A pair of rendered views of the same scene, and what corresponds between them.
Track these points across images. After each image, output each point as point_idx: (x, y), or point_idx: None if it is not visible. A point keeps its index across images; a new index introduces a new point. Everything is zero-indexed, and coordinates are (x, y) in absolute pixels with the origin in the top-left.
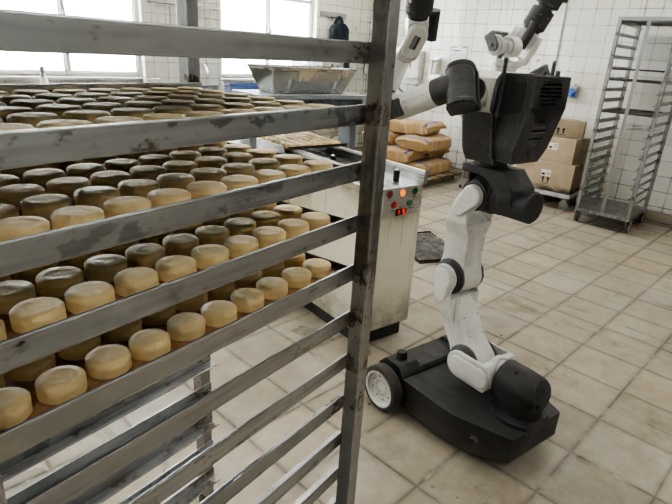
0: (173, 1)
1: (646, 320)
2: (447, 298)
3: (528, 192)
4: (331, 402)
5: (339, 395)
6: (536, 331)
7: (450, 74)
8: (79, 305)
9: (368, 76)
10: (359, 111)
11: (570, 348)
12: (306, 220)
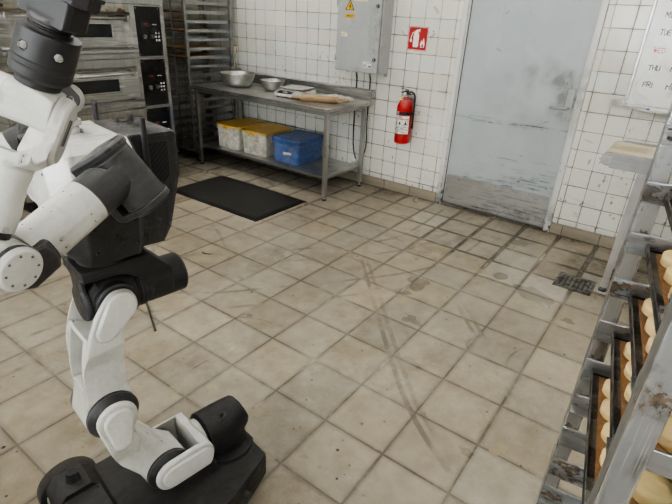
0: None
1: (26, 317)
2: (134, 434)
3: (173, 258)
4: (565, 478)
5: (551, 473)
6: (9, 409)
7: (122, 165)
8: None
9: (658, 211)
10: (657, 242)
11: (59, 387)
12: None
